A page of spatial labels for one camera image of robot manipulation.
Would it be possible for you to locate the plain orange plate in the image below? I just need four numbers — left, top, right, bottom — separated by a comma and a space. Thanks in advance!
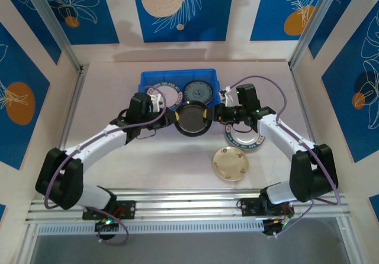
182, 80, 216, 107

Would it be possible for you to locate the green-rimmed lettered white plate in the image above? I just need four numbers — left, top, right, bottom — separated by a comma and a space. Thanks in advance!
224, 121, 265, 153
144, 80, 183, 111

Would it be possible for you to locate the cream floral plate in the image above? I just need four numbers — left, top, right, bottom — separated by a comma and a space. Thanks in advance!
212, 146, 249, 182

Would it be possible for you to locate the blue plastic bin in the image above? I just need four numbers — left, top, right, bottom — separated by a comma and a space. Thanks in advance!
137, 67, 223, 112

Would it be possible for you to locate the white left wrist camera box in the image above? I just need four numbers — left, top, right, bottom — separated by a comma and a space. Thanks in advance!
149, 93, 164, 113

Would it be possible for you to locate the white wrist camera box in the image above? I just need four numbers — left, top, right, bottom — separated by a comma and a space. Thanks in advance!
219, 86, 235, 105
149, 93, 164, 113

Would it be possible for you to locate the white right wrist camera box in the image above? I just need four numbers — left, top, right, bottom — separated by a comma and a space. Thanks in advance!
219, 86, 235, 105

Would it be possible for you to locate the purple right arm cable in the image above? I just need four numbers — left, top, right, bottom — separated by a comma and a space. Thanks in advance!
232, 75, 340, 240

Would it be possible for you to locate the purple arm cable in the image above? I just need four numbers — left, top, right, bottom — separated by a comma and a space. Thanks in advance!
232, 75, 340, 240
43, 85, 167, 210

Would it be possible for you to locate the aluminium side rail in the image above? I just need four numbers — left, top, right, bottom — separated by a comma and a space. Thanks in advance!
289, 62, 334, 191
57, 65, 88, 189

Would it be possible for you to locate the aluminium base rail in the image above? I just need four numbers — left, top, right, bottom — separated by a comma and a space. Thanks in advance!
25, 188, 348, 222

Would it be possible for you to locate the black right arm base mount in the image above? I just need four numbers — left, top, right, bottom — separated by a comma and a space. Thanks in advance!
239, 197, 294, 217

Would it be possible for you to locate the aluminium frame post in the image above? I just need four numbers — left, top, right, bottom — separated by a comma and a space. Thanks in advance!
20, 0, 85, 72
288, 0, 341, 69

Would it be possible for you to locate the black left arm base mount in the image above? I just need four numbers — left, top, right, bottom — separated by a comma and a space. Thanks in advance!
82, 200, 137, 220

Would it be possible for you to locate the slotted grey cable duct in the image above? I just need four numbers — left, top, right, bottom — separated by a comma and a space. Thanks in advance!
37, 220, 265, 236

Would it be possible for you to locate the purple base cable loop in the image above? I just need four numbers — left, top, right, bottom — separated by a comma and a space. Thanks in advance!
97, 213, 130, 246

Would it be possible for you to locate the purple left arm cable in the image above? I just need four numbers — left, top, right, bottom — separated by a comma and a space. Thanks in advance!
43, 85, 167, 210

